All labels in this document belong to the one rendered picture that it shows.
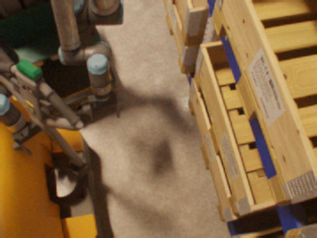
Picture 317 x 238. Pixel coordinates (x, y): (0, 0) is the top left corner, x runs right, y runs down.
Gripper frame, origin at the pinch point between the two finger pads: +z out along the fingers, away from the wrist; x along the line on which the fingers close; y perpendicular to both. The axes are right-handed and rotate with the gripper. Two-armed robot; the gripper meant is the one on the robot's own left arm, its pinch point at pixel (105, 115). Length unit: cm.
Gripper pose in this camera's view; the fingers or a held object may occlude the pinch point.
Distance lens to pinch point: 170.6
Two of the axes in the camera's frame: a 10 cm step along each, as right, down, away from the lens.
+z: -0.1, 7.1, 7.1
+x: 9.5, -2.1, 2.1
